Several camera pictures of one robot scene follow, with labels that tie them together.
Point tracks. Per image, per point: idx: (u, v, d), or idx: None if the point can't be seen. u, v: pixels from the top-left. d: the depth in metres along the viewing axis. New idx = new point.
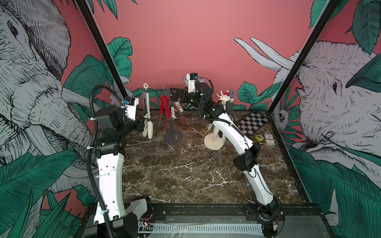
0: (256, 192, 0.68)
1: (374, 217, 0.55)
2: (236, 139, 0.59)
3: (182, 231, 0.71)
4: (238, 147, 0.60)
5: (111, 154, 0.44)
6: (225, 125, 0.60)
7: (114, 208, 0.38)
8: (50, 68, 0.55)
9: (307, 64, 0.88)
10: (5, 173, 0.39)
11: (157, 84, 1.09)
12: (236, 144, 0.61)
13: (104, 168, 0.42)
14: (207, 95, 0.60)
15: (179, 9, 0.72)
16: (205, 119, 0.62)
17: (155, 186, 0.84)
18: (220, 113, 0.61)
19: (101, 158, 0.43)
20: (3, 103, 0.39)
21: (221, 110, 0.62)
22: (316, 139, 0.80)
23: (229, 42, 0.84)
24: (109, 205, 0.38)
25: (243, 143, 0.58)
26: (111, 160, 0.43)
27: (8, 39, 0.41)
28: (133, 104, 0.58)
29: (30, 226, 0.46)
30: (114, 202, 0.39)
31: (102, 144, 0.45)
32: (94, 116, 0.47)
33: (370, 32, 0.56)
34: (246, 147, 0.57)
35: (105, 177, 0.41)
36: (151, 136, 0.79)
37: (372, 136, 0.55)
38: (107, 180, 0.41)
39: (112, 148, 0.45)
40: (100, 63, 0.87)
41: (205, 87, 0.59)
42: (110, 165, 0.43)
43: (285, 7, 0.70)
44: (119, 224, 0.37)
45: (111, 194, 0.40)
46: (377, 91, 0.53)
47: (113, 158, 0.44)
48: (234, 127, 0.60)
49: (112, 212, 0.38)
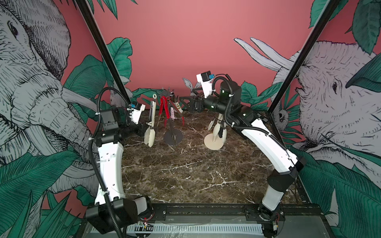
0: (268, 199, 0.63)
1: (374, 218, 0.55)
2: (277, 154, 0.46)
3: (182, 231, 0.71)
4: (279, 164, 0.47)
5: (112, 143, 0.47)
6: (261, 135, 0.47)
7: (114, 190, 0.40)
8: (50, 68, 0.55)
9: (307, 64, 0.88)
10: (5, 173, 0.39)
11: (157, 84, 1.09)
12: (277, 160, 0.47)
13: (105, 155, 0.45)
14: (236, 96, 0.47)
15: (179, 8, 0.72)
16: (234, 126, 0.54)
17: (155, 186, 0.84)
18: (251, 120, 0.48)
19: (102, 146, 0.46)
20: (3, 103, 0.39)
21: (253, 116, 0.49)
22: (316, 139, 0.80)
23: (229, 42, 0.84)
24: (110, 188, 0.40)
25: (285, 158, 0.45)
26: (111, 148, 0.46)
27: (8, 39, 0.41)
28: (139, 109, 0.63)
29: (30, 226, 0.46)
30: (114, 184, 0.41)
31: (103, 135, 0.48)
32: (98, 111, 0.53)
33: (370, 32, 0.56)
34: (290, 165, 0.44)
35: (106, 162, 0.44)
36: (151, 144, 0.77)
37: (372, 136, 0.55)
38: (108, 165, 0.43)
39: (112, 140, 0.47)
40: (100, 63, 0.87)
41: (235, 88, 0.45)
42: (110, 152, 0.45)
43: (285, 7, 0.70)
44: (119, 206, 0.38)
45: (111, 178, 0.42)
46: (377, 91, 0.53)
47: (114, 147, 0.46)
48: (274, 138, 0.47)
49: (112, 193, 0.40)
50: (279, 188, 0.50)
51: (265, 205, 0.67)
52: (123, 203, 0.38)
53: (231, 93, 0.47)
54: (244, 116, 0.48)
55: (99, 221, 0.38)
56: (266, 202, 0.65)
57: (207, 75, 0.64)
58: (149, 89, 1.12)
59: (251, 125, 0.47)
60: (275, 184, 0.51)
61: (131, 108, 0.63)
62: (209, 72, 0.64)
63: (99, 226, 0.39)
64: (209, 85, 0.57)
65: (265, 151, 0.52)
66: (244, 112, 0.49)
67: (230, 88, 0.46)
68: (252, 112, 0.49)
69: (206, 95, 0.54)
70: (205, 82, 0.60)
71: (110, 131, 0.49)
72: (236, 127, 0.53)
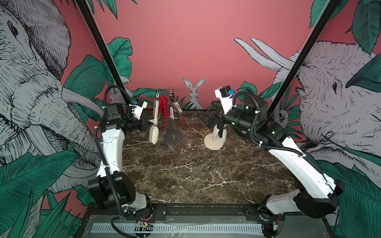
0: (275, 204, 0.61)
1: (374, 218, 0.55)
2: (312, 179, 0.41)
3: (182, 231, 0.71)
4: (315, 191, 0.41)
5: (114, 129, 0.52)
6: (293, 156, 0.42)
7: (115, 166, 0.44)
8: (50, 68, 0.55)
9: (307, 64, 0.88)
10: (5, 173, 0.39)
11: (157, 84, 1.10)
12: (312, 185, 0.42)
13: (108, 138, 0.50)
14: (263, 112, 0.42)
15: (179, 9, 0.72)
16: (262, 147, 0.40)
17: (155, 186, 0.84)
18: (281, 138, 0.43)
19: (106, 132, 0.51)
20: (3, 103, 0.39)
21: (283, 133, 0.44)
22: (316, 139, 0.80)
23: (229, 42, 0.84)
24: (110, 163, 0.44)
25: (323, 184, 0.40)
26: (112, 133, 0.51)
27: (8, 39, 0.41)
28: (141, 106, 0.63)
29: (30, 226, 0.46)
30: (114, 161, 0.45)
31: (107, 123, 0.54)
32: (104, 105, 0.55)
33: (370, 32, 0.56)
34: (329, 191, 0.39)
35: (108, 144, 0.48)
36: (155, 141, 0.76)
37: (372, 136, 0.55)
38: (109, 146, 0.48)
39: (115, 126, 0.53)
40: (100, 63, 0.87)
41: (260, 103, 0.41)
42: (112, 135, 0.50)
43: (285, 7, 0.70)
44: (119, 179, 0.41)
45: (112, 155, 0.46)
46: (376, 91, 0.53)
47: (114, 131, 0.52)
48: (308, 159, 0.42)
49: (113, 168, 0.43)
50: (313, 214, 0.45)
51: (268, 207, 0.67)
52: (123, 176, 0.42)
53: (258, 109, 0.42)
54: (274, 134, 0.43)
55: (100, 194, 0.41)
56: (270, 205, 0.64)
57: (226, 90, 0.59)
58: (149, 89, 1.12)
59: (282, 145, 0.42)
60: (308, 208, 0.45)
61: (132, 104, 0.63)
62: (228, 87, 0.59)
63: (99, 202, 0.42)
64: (228, 100, 0.52)
65: (295, 172, 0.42)
66: (273, 129, 0.43)
67: (256, 102, 0.41)
68: (282, 129, 0.44)
69: (225, 111, 0.50)
70: (223, 97, 0.56)
71: (114, 120, 0.55)
72: (265, 147, 0.46)
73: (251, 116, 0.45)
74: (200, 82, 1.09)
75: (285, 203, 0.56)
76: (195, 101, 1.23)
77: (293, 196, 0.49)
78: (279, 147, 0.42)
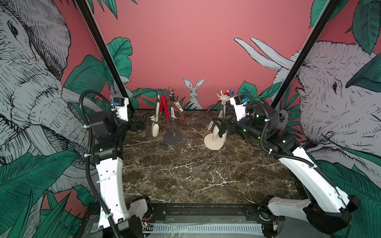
0: (278, 207, 0.61)
1: (374, 218, 0.55)
2: (324, 192, 0.40)
3: (182, 231, 0.71)
4: (326, 203, 0.40)
5: (111, 159, 0.44)
6: (304, 166, 0.42)
7: (118, 210, 0.39)
8: (50, 68, 0.55)
9: (307, 64, 0.88)
10: (5, 173, 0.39)
11: (157, 84, 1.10)
12: (323, 197, 0.41)
13: (104, 173, 0.42)
14: (272, 121, 0.44)
15: (178, 8, 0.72)
16: (272, 154, 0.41)
17: (155, 186, 0.84)
18: (292, 148, 0.43)
19: (100, 164, 0.43)
20: (3, 103, 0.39)
21: (293, 143, 0.44)
22: (316, 139, 0.80)
23: (229, 42, 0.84)
24: (113, 208, 0.39)
25: (335, 197, 0.39)
26: (110, 165, 0.44)
27: (8, 39, 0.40)
28: (123, 104, 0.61)
29: (30, 226, 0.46)
30: (117, 205, 0.39)
31: (100, 150, 0.45)
32: (87, 123, 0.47)
33: (370, 32, 0.56)
34: (342, 206, 0.38)
35: (107, 181, 0.42)
36: (156, 134, 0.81)
37: (372, 136, 0.55)
38: (109, 184, 0.41)
39: (112, 155, 0.45)
40: (99, 63, 0.87)
41: (271, 112, 0.42)
42: (111, 170, 0.43)
43: (285, 7, 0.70)
44: (124, 227, 0.37)
45: (114, 197, 0.40)
46: (376, 91, 0.53)
47: (113, 162, 0.44)
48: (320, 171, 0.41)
49: (116, 215, 0.38)
50: (327, 230, 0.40)
51: (270, 207, 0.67)
52: (128, 223, 0.37)
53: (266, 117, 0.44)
54: (285, 143, 0.44)
55: None
56: (271, 206, 0.64)
57: (239, 98, 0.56)
58: (149, 89, 1.12)
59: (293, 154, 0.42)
60: (319, 223, 0.44)
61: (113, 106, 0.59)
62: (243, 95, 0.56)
63: None
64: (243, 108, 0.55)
65: (305, 183, 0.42)
66: (284, 138, 0.44)
67: (265, 111, 0.43)
68: (293, 139, 0.45)
69: (239, 117, 0.53)
70: (237, 105, 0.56)
71: (107, 145, 0.46)
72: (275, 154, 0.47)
73: (260, 124, 0.47)
74: (200, 82, 1.09)
75: (290, 208, 0.55)
76: (195, 101, 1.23)
77: (303, 206, 0.49)
78: (291, 155, 0.42)
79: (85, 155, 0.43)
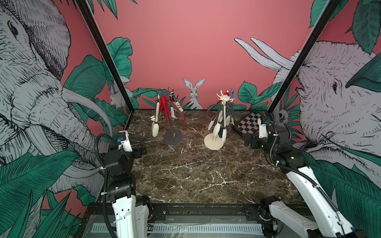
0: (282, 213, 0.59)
1: (374, 218, 0.55)
2: (322, 212, 0.41)
3: (182, 231, 0.71)
4: (324, 225, 0.41)
5: (126, 198, 0.48)
6: (307, 184, 0.44)
7: None
8: (50, 68, 0.55)
9: (307, 64, 0.88)
10: (5, 173, 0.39)
11: (157, 84, 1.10)
12: (321, 218, 0.41)
13: (121, 212, 0.46)
14: (283, 138, 0.51)
15: (178, 8, 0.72)
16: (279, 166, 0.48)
17: (155, 186, 0.84)
18: (299, 165, 0.47)
19: (116, 203, 0.47)
20: (3, 103, 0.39)
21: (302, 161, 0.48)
22: (316, 139, 0.80)
23: (229, 42, 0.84)
24: None
25: (335, 222, 0.39)
26: (125, 203, 0.47)
27: (8, 39, 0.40)
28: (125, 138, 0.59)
29: (30, 226, 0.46)
30: None
31: (116, 187, 0.49)
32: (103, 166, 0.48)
33: (370, 32, 0.56)
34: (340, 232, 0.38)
35: (122, 220, 0.45)
36: (156, 134, 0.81)
37: (372, 136, 0.55)
38: (123, 224, 0.44)
39: (127, 194, 0.48)
40: (100, 63, 0.87)
41: (281, 129, 0.50)
42: (125, 208, 0.46)
43: (285, 7, 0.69)
44: None
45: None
46: (376, 91, 0.53)
47: (127, 201, 0.47)
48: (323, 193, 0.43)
49: None
50: None
51: (271, 208, 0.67)
52: None
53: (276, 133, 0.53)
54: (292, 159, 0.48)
55: None
56: (273, 208, 0.63)
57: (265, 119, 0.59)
58: (149, 89, 1.12)
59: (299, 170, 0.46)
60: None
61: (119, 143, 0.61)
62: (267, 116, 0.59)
63: None
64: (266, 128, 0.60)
65: (308, 204, 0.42)
66: (293, 155, 0.49)
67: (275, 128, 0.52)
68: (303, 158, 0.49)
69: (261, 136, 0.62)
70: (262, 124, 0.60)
71: (123, 182, 0.50)
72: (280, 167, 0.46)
73: None
74: (200, 82, 1.09)
75: (293, 224, 0.53)
76: (195, 101, 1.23)
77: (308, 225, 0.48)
78: (296, 169, 0.47)
79: (101, 194, 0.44)
